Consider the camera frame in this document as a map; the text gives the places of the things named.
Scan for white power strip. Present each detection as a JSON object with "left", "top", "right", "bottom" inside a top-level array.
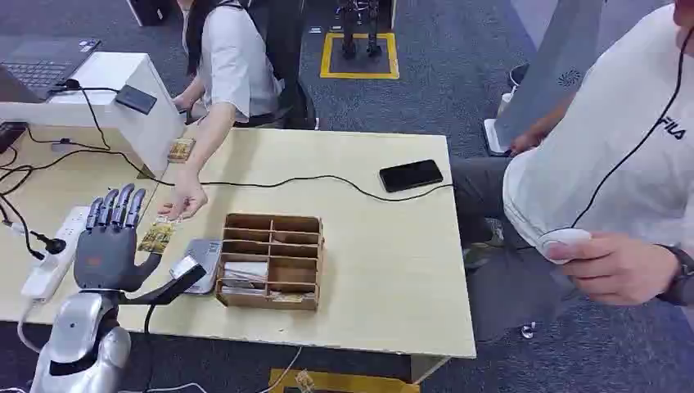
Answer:
[{"left": 20, "top": 205, "right": 92, "bottom": 303}]

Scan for person seated across desk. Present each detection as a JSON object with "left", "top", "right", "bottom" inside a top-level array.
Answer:
[{"left": 157, "top": 0, "right": 321, "bottom": 221}]

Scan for yellow floor tape square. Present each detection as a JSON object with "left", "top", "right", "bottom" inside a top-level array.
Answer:
[{"left": 319, "top": 31, "right": 401, "bottom": 81}]

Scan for black robot legs in background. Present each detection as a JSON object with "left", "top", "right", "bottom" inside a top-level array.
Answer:
[{"left": 335, "top": 0, "right": 385, "bottom": 60}]

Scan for person with white controller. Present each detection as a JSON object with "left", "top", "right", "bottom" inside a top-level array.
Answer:
[{"left": 449, "top": 0, "right": 694, "bottom": 344}]

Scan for small stack of printed cards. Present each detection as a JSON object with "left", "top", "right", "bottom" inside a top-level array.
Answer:
[{"left": 166, "top": 138, "right": 196, "bottom": 165}]

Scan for wooden compartment card box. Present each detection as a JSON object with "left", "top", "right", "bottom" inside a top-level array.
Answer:
[{"left": 214, "top": 212, "right": 325, "bottom": 313}]

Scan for long black cable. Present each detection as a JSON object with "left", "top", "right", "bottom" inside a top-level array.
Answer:
[{"left": 0, "top": 86, "right": 455, "bottom": 261}]

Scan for black smartphone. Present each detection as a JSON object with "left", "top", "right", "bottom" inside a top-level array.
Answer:
[{"left": 378, "top": 159, "right": 445, "bottom": 194}]

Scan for black power plug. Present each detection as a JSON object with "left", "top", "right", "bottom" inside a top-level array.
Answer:
[{"left": 29, "top": 230, "right": 68, "bottom": 256}]

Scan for black laptop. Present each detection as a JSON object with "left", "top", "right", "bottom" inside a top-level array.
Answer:
[{"left": 0, "top": 36, "right": 103, "bottom": 105}]

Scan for thin black earphone cable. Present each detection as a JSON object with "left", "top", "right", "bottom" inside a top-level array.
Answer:
[{"left": 569, "top": 27, "right": 694, "bottom": 230}]

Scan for yellow floor marking sheet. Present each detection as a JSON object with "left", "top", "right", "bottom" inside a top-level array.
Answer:
[{"left": 268, "top": 368, "right": 421, "bottom": 393}]

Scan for dark wristwatch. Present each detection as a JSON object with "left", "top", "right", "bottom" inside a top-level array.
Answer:
[{"left": 656, "top": 244, "right": 694, "bottom": 308}]

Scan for white desk riser box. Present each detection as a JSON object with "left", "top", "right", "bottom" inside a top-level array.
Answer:
[{"left": 0, "top": 52, "right": 187, "bottom": 176}]

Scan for grey flat card reader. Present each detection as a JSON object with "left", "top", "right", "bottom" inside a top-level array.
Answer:
[{"left": 183, "top": 239, "right": 223, "bottom": 296}]

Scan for white handheld controller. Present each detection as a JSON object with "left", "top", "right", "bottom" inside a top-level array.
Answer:
[{"left": 539, "top": 228, "right": 593, "bottom": 266}]

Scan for yellow printed card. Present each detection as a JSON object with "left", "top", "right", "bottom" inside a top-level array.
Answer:
[{"left": 137, "top": 219, "right": 177, "bottom": 255}]

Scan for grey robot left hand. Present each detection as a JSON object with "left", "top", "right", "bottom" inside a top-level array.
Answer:
[{"left": 73, "top": 183, "right": 163, "bottom": 294}]

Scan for stack of cards in box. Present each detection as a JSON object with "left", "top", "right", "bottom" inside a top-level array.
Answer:
[{"left": 221, "top": 261, "right": 270, "bottom": 296}]

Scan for small black flat device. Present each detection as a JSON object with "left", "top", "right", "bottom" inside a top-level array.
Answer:
[{"left": 114, "top": 84, "right": 159, "bottom": 116}]

